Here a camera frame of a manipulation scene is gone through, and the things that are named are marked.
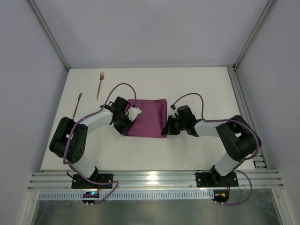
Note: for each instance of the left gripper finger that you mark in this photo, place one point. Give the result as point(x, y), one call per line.
point(123, 130)
point(130, 131)

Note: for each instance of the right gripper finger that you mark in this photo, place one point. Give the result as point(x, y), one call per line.
point(167, 129)
point(173, 132)

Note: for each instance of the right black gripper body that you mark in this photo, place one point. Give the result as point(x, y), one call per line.
point(172, 125)

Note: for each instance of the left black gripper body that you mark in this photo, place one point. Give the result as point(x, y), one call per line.
point(125, 124)

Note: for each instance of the purple satin napkin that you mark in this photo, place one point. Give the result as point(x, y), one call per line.
point(153, 118)

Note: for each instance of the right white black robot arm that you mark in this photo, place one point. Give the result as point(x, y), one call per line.
point(238, 138)

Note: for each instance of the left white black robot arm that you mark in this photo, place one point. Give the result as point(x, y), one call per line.
point(69, 139)

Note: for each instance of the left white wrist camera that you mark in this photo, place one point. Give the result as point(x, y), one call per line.
point(133, 113)

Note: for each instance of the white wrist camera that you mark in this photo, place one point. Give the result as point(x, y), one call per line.
point(133, 113)
point(174, 110)

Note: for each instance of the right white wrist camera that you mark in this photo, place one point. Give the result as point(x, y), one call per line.
point(174, 110)

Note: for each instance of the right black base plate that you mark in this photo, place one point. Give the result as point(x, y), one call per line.
point(214, 180)

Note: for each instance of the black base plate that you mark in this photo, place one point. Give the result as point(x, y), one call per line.
point(80, 183)
point(214, 180)

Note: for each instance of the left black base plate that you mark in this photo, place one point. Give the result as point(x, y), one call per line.
point(80, 183)

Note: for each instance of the right side aluminium rail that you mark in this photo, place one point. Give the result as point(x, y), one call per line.
point(259, 159)

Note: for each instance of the aluminium rail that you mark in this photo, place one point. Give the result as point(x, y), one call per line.
point(259, 159)
point(154, 180)

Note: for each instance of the front aluminium rail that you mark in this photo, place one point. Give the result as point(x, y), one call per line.
point(154, 180)

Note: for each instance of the grey slotted cable duct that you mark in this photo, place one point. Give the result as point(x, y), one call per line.
point(126, 195)

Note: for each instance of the right corner aluminium post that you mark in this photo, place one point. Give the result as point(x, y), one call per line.
point(255, 31)

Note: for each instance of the corner aluminium post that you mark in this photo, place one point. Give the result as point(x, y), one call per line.
point(47, 31)
point(255, 31)

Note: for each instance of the left corner aluminium post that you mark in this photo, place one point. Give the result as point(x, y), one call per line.
point(47, 31)

